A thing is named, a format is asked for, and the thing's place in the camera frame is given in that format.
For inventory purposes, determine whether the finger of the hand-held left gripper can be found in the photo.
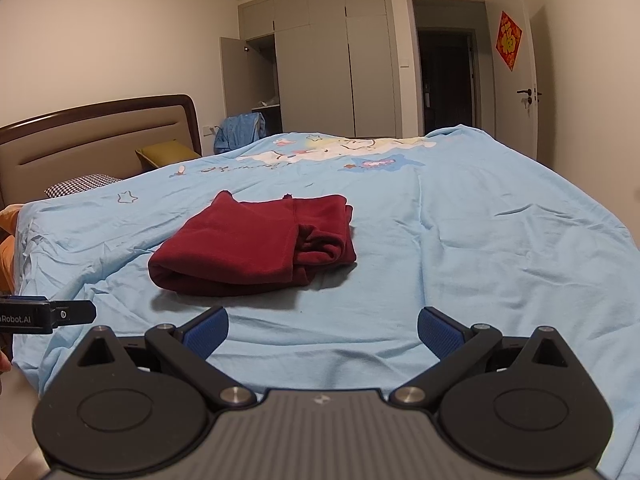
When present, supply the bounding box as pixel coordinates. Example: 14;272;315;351
50;300;97;327

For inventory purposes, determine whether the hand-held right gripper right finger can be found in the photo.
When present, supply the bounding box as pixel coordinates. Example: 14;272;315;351
385;305;581;408

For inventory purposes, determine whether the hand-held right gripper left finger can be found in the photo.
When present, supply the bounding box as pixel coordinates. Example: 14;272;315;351
70;305;258;411

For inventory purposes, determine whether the dark red sweater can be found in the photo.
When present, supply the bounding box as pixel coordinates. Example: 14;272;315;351
147;190;358;298

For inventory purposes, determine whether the orange bed sheet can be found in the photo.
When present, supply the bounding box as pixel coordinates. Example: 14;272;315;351
0;204;22;293

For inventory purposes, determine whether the light blue printed blanket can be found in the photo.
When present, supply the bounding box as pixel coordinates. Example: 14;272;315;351
11;127;640;480

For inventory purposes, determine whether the houndstooth pillow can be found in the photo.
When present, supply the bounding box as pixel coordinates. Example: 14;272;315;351
44;174;122;199

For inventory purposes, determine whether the brown padded bed headboard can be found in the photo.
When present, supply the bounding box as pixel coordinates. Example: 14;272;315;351
0;94;203;211

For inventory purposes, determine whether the olive green pillow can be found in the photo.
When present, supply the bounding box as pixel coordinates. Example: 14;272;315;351
135;141;201;171

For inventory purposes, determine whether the blue garment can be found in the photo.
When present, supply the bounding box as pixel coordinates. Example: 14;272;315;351
214;112;267;155

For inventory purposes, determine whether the white room door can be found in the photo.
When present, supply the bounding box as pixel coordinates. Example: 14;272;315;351
487;0;538;161

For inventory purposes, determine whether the open grey wardrobe door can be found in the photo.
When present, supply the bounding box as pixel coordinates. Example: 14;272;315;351
220;36;256;118

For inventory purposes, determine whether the grey wardrobe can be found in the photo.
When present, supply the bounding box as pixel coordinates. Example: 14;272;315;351
220;0;403;138

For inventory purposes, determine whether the red diamond door decoration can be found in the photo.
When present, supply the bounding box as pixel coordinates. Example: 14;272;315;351
495;10;523;72

